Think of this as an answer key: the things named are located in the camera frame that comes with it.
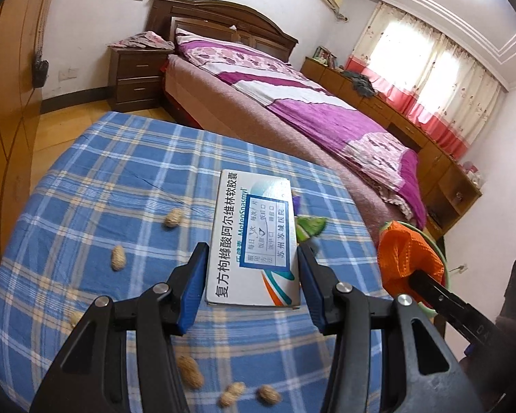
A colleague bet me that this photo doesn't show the cream and red curtain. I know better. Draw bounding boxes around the cream and red curtain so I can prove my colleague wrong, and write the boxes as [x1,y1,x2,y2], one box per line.
[348,2,506,160]

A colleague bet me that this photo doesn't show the white medicine box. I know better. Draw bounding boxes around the white medicine box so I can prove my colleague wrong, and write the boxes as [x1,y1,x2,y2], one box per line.
[204,169,302,309]

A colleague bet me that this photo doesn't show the red bin with green rim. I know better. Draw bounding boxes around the red bin with green rim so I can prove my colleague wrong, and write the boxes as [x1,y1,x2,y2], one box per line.
[378,221,452,323]

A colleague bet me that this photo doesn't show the green wrapper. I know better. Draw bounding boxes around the green wrapper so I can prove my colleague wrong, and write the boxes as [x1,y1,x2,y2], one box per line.
[296,216,330,242]

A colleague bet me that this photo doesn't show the dark wooden nightstand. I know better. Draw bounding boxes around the dark wooden nightstand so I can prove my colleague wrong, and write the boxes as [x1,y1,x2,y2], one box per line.
[108,46,175,113]

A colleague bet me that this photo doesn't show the black pouch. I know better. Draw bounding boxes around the black pouch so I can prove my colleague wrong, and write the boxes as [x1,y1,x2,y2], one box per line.
[31,49,50,89]

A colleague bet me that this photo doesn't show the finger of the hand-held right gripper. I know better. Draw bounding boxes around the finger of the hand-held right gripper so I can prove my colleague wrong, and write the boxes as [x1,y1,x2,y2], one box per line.
[428,297,474,340]
[408,269,474,317]

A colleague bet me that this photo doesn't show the orange mesh bag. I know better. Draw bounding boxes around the orange mesh bag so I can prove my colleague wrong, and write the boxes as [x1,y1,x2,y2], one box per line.
[377,221,450,308]

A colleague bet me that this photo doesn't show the small photo frames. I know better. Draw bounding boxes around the small photo frames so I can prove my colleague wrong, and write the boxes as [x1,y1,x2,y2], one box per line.
[313,46,338,70]

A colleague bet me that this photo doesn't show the grey clothes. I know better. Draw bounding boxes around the grey clothes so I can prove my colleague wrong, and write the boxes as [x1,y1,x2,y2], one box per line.
[341,69,377,97]

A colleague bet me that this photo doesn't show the low wooden cabinet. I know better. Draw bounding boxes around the low wooden cabinet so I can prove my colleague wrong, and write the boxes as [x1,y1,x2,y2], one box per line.
[301,56,482,239]

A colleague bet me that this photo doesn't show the pink floral clothes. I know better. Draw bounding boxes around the pink floral clothes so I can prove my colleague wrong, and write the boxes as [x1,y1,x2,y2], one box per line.
[107,31,175,51]

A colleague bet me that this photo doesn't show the bed with pink cover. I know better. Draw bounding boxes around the bed with pink cover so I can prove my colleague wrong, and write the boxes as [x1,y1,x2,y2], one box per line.
[161,54,426,242]

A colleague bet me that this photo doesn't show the dark wooden headboard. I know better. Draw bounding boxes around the dark wooden headboard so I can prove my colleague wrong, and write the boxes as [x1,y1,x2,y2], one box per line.
[150,0,299,63]

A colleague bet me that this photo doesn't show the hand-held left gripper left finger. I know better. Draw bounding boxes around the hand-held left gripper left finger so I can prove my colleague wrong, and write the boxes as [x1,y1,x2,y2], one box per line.
[29,242,211,413]

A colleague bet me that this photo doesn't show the floral pillow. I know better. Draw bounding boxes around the floral pillow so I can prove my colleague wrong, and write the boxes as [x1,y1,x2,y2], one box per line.
[174,28,293,76]

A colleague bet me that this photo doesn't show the wooden wardrobe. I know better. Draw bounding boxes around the wooden wardrobe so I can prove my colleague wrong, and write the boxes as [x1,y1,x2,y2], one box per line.
[0,0,56,293]

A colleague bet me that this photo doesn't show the small pink white box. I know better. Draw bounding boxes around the small pink white box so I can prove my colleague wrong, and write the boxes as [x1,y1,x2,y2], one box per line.
[464,161,484,186]

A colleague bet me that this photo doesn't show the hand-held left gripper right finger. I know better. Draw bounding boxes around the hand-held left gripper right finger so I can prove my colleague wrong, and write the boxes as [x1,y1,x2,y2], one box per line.
[297,243,484,413]

